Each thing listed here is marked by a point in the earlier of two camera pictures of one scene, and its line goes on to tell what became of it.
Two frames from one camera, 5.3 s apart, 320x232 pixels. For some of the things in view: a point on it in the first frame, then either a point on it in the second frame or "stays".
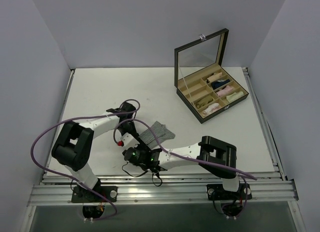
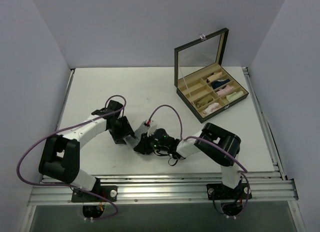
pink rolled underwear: [224, 91] stays
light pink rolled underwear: [210, 108] stays
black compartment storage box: [202, 83] stays
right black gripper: [148, 157] -> [143, 145]
